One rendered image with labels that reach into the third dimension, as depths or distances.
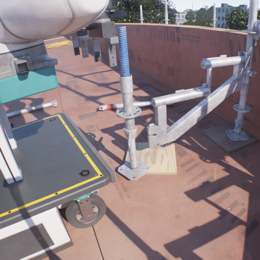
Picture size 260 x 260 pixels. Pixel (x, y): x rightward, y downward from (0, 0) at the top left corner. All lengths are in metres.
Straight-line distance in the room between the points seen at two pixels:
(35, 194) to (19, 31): 0.52
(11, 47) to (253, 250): 1.08
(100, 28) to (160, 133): 0.65
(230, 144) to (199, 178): 0.40
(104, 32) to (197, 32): 1.34
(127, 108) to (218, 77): 1.00
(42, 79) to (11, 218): 0.44
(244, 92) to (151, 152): 0.72
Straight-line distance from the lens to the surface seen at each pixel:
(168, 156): 1.33
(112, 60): 0.75
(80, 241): 1.00
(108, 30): 0.74
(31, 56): 0.58
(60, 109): 2.28
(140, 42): 3.15
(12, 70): 0.57
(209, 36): 1.87
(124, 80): 0.96
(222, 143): 1.50
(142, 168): 1.24
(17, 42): 0.57
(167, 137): 1.19
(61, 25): 0.40
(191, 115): 1.22
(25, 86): 0.57
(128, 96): 0.99
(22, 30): 0.47
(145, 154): 1.35
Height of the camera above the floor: 0.82
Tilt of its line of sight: 31 degrees down
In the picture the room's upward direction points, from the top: 5 degrees counter-clockwise
